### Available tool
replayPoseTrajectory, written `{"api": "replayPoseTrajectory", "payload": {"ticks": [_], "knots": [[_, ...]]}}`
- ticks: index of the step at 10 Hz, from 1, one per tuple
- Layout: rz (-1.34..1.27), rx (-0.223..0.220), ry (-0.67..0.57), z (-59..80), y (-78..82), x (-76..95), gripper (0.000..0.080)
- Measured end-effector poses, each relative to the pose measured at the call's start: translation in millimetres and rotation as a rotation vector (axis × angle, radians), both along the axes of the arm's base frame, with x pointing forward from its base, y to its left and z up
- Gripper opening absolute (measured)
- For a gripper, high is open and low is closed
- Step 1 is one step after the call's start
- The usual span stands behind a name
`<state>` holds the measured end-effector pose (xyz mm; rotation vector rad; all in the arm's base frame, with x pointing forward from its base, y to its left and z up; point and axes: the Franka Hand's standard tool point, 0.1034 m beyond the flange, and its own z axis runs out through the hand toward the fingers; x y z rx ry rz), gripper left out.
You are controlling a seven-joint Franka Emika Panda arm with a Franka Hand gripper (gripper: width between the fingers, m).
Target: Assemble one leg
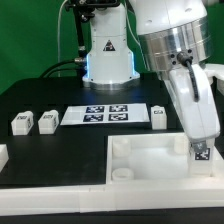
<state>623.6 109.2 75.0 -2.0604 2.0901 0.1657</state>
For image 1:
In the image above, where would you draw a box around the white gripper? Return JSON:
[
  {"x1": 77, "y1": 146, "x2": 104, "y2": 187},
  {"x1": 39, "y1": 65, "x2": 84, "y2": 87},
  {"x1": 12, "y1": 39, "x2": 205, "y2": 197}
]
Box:
[{"x1": 168, "y1": 64, "x2": 220, "y2": 152}]

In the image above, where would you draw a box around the white square tabletop part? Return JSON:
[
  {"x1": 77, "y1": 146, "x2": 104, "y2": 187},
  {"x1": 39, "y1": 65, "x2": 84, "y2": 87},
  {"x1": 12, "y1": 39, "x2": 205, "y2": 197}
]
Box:
[{"x1": 106, "y1": 133, "x2": 224, "y2": 184}]

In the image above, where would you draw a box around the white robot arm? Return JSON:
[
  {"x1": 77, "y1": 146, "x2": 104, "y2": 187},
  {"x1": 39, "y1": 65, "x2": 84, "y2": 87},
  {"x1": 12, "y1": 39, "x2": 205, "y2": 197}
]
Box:
[{"x1": 82, "y1": 0, "x2": 220, "y2": 153}]

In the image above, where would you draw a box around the white L-shaped obstacle fence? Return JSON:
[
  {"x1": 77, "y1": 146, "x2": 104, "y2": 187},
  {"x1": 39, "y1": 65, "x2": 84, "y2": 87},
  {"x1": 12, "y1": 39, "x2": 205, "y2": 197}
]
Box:
[{"x1": 0, "y1": 144, "x2": 224, "y2": 216}]

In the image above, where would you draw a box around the white sheet with markers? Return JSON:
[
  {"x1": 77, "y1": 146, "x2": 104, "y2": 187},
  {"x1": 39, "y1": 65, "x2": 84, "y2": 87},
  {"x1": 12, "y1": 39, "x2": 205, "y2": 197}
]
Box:
[{"x1": 61, "y1": 103, "x2": 150, "y2": 125}]

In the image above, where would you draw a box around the black cable bundle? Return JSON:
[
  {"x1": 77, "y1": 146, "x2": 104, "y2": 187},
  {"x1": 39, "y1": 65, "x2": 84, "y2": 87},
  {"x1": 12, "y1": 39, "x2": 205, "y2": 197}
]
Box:
[{"x1": 39, "y1": 59, "x2": 85, "y2": 80}]

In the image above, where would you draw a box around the grey thin cable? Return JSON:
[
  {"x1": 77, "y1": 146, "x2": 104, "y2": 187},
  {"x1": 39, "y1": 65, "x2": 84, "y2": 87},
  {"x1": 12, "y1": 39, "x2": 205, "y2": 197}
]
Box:
[{"x1": 57, "y1": 0, "x2": 69, "y2": 78}]

